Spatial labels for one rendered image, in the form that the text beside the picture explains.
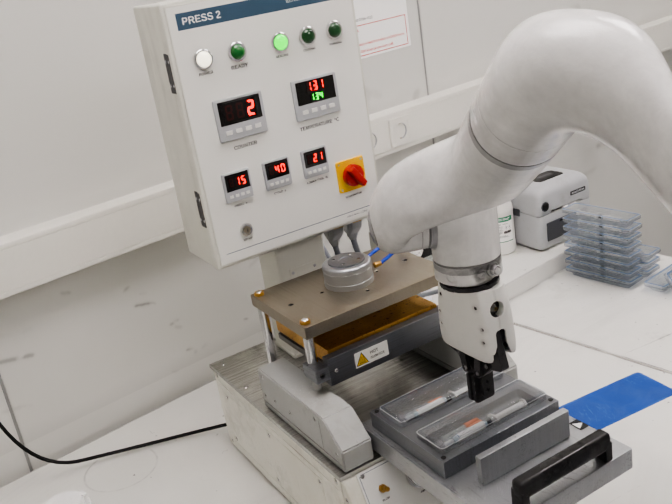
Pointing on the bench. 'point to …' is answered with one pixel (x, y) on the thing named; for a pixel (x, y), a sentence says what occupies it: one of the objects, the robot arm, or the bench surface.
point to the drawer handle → (561, 465)
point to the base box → (282, 455)
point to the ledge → (528, 268)
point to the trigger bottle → (506, 228)
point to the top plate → (345, 290)
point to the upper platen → (382, 319)
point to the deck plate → (377, 390)
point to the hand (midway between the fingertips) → (480, 384)
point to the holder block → (461, 458)
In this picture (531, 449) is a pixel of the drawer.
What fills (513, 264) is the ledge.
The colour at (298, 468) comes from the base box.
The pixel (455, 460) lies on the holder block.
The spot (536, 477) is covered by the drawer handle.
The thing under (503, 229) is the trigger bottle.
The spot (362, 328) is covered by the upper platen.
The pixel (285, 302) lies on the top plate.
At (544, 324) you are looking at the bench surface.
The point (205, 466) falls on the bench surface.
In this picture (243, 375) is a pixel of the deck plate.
